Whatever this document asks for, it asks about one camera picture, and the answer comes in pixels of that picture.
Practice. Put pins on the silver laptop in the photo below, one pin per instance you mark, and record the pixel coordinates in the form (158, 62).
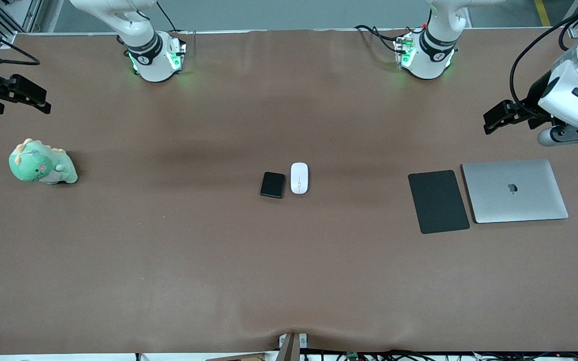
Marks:
(515, 190)

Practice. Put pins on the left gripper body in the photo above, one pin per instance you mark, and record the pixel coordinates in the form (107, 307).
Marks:
(536, 95)

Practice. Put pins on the camera mount post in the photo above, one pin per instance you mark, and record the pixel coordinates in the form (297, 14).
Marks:
(291, 348)

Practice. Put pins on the black phone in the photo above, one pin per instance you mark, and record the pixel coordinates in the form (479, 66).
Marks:
(273, 184)

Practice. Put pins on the white computer mouse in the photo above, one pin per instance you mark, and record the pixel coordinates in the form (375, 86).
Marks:
(299, 178)

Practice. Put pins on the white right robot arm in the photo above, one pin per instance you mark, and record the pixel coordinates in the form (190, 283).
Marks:
(148, 50)

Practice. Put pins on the green dinosaur plush toy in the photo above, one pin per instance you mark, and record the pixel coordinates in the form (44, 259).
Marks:
(38, 165)

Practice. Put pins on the black mouse pad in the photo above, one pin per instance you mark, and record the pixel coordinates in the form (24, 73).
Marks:
(438, 201)

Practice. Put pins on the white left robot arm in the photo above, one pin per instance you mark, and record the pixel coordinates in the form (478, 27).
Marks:
(432, 50)

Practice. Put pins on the brown table cover mat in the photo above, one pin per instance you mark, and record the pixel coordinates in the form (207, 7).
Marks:
(219, 260)

